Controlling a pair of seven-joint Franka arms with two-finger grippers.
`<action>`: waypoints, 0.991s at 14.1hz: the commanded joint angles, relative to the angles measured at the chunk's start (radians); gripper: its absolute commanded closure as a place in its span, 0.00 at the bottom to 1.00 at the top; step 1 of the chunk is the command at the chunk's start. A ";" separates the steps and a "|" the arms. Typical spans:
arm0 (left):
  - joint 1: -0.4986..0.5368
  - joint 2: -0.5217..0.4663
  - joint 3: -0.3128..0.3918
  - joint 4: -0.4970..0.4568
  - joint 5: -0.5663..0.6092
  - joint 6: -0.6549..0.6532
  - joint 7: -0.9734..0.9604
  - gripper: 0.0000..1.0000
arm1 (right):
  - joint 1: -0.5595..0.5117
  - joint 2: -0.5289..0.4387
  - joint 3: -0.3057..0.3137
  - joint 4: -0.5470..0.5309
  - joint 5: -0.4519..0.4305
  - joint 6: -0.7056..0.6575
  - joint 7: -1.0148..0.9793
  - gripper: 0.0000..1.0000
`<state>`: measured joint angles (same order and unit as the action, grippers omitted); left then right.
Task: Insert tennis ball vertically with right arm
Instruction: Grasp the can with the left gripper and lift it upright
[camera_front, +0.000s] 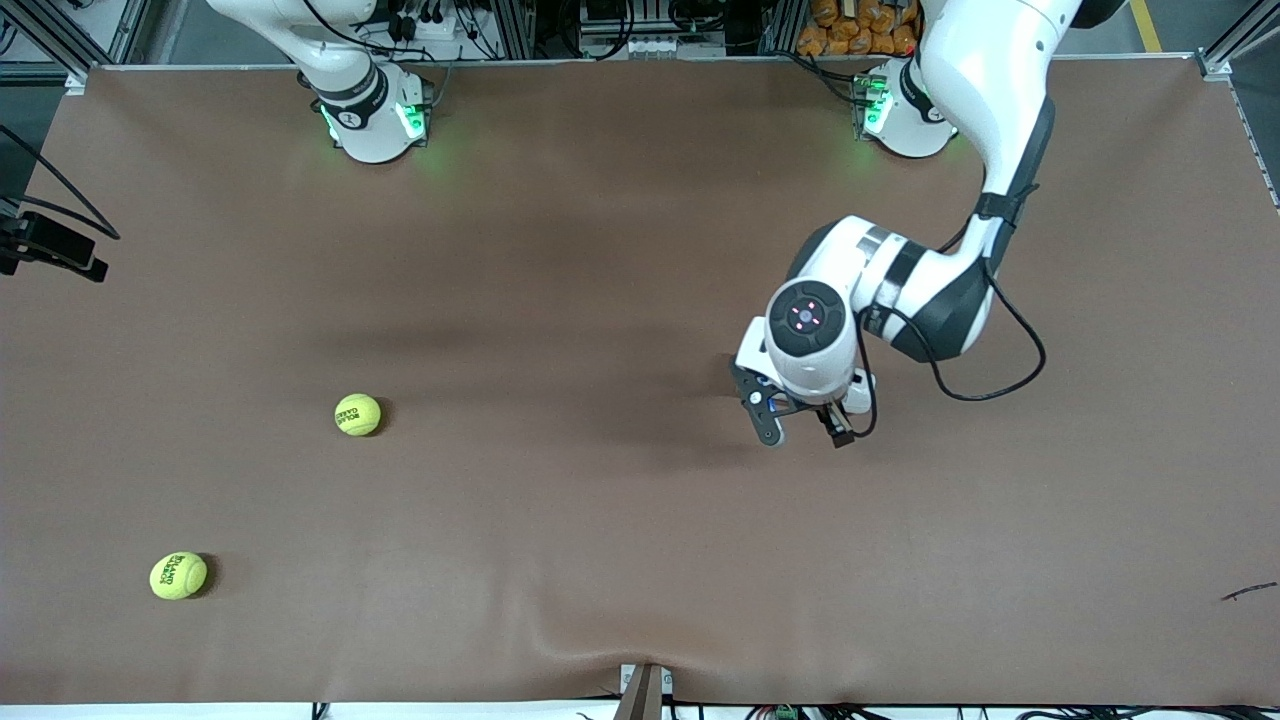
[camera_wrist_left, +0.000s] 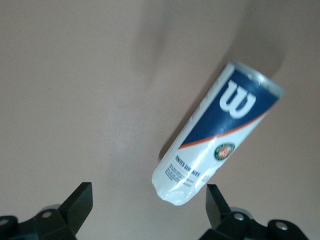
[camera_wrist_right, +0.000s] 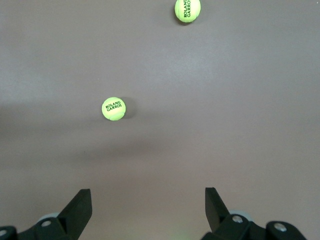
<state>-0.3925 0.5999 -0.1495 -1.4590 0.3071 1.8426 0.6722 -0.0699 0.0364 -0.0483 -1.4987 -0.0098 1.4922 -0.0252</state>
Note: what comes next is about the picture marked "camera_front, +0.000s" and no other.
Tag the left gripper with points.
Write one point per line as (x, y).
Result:
(836, 424)

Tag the yellow-green tennis ball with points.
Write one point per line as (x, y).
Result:
(178, 576)
(357, 414)

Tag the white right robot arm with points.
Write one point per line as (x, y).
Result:
(360, 120)

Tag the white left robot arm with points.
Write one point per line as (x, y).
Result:
(990, 90)

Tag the brown table mat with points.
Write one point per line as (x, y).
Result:
(640, 550)

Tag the green terminal connector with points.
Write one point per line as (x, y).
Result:
(785, 712)

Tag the grey control box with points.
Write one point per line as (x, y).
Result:
(650, 45)

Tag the orange objects pile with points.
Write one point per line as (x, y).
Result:
(850, 30)

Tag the white power strip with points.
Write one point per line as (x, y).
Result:
(430, 28)

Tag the aluminium frame profile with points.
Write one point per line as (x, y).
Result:
(1215, 65)
(60, 45)

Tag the metal table clamp bracket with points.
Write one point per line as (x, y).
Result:
(645, 695)

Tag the aluminium frame post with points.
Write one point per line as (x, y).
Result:
(782, 25)
(520, 25)

